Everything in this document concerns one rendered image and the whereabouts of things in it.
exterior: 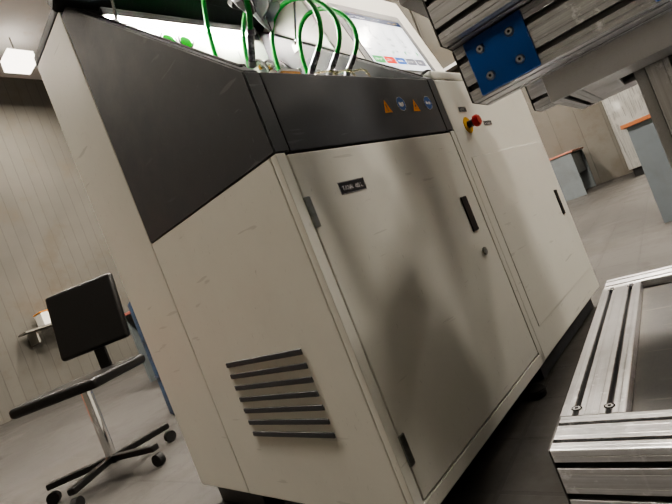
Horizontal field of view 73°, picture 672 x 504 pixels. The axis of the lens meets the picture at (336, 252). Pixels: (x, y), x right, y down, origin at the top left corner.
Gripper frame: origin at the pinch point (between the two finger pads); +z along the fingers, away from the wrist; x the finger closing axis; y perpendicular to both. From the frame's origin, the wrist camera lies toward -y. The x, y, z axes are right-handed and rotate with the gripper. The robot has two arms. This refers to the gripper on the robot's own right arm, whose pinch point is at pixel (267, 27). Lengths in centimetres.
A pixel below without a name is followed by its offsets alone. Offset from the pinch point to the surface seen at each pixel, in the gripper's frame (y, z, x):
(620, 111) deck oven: -44, 23, 707
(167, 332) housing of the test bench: -47, 66, -35
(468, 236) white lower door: 22, 72, 20
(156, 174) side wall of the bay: -20.1, 29.1, -35.0
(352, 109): 21.6, 34.8, -8.0
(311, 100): 21.6, 32.5, -20.1
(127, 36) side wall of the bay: -9.4, -0.2, -35.0
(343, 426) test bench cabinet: 11, 95, -35
